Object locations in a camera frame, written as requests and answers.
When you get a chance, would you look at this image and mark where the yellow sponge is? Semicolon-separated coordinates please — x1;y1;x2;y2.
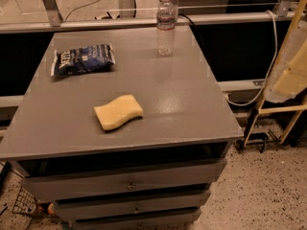
94;95;144;131

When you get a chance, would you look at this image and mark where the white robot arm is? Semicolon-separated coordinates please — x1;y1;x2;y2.
263;0;307;104

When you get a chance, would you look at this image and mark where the blue chip bag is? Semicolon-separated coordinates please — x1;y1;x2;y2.
51;44;115;77

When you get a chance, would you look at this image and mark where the grey drawer cabinet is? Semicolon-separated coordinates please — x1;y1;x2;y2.
0;26;242;230

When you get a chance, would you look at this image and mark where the top grey drawer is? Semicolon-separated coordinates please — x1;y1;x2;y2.
23;159;226;201

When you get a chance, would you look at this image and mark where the grey drawer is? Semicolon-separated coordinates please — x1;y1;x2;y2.
74;209;201;230
55;190;211;221
23;159;226;201

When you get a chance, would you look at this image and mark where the clear plastic water bottle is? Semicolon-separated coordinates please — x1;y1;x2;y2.
156;0;176;57

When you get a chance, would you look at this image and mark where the bottom grey drawer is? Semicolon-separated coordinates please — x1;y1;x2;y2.
74;209;201;230

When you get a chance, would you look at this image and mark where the middle grey drawer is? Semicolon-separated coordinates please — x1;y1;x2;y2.
55;190;211;221

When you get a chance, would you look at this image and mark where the grey metal railing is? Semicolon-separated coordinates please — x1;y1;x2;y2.
0;11;295;35

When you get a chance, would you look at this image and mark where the black cable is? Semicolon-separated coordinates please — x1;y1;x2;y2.
177;13;209;50

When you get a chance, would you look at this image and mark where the white cable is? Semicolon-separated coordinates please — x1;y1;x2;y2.
224;10;279;107

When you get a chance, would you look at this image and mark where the yellow metal frame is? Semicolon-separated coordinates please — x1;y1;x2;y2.
235;0;307;151

